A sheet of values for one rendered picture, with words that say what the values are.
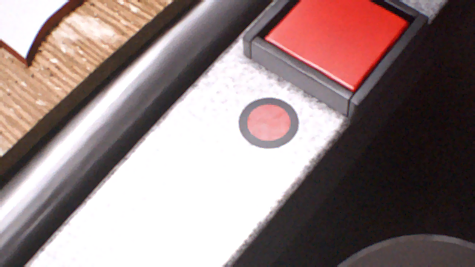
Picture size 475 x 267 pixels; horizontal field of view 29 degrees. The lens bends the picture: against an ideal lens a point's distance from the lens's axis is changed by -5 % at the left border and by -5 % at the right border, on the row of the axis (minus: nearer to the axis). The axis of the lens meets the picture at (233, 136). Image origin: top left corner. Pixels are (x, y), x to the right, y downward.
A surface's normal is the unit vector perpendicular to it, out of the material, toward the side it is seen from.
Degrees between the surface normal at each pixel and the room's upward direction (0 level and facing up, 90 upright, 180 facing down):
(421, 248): 87
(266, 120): 0
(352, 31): 0
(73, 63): 0
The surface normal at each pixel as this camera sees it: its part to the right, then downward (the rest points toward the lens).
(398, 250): 0.18, 0.80
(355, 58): -0.04, -0.53
